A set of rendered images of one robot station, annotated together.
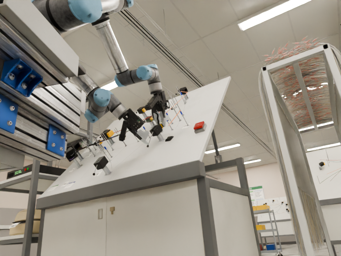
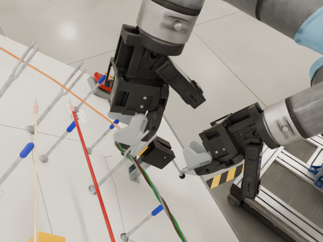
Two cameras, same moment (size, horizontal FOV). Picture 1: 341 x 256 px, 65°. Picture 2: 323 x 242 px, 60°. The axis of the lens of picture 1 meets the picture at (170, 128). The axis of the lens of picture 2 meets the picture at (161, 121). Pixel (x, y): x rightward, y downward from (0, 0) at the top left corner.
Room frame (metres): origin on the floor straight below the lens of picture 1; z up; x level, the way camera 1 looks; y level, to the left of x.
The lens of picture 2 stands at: (1.64, 0.24, 1.60)
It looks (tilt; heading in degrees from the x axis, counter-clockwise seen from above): 52 degrees down; 213
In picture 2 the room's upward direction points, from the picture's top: straight up
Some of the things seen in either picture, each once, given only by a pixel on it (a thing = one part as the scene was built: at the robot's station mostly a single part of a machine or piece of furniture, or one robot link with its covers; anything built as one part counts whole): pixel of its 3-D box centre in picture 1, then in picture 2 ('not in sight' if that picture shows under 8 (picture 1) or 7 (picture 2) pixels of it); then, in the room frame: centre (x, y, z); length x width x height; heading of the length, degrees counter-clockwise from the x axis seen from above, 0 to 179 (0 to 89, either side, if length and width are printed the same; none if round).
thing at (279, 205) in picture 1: (277, 221); not in sight; (9.90, -3.42, 0.83); 1.18 x 0.72 x 1.65; 60
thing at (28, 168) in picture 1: (40, 175); not in sight; (2.03, 1.04, 1.09); 0.35 x 0.33 x 0.07; 58
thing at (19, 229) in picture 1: (39, 220); not in sight; (2.01, 0.99, 0.76); 0.30 x 0.21 x 0.20; 152
